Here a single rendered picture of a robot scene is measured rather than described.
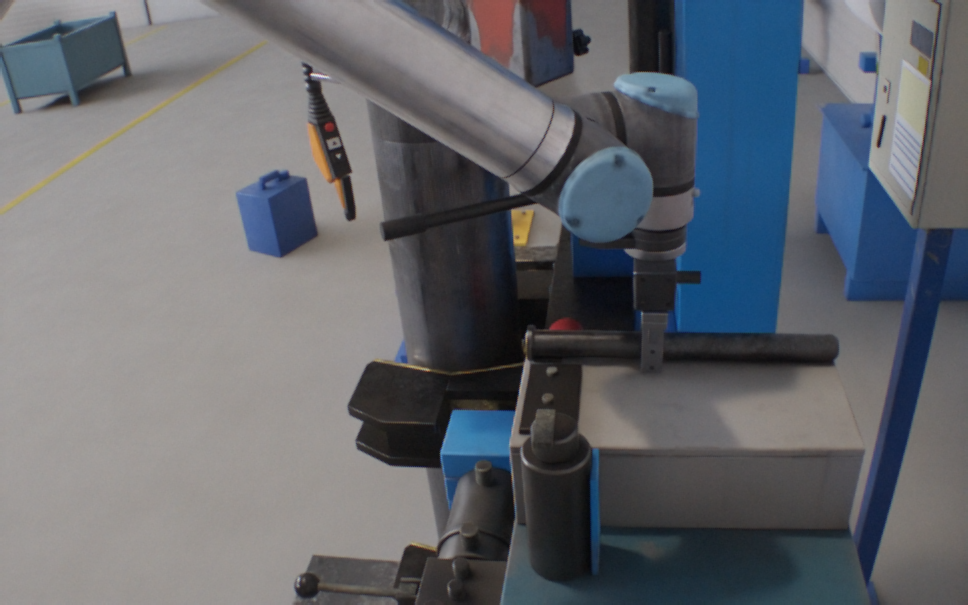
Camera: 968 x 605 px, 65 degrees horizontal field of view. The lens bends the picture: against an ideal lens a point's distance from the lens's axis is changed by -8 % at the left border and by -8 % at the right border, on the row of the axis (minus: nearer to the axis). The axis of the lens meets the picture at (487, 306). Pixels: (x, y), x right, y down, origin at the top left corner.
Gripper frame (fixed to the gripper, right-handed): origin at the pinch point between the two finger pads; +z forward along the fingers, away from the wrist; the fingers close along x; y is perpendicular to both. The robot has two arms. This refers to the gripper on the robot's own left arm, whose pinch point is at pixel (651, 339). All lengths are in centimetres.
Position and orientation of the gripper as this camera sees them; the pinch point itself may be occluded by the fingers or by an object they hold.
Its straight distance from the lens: 106.4
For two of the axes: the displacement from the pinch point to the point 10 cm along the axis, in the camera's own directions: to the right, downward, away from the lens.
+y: 9.9, 0.1, -1.6
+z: 0.7, 8.6, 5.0
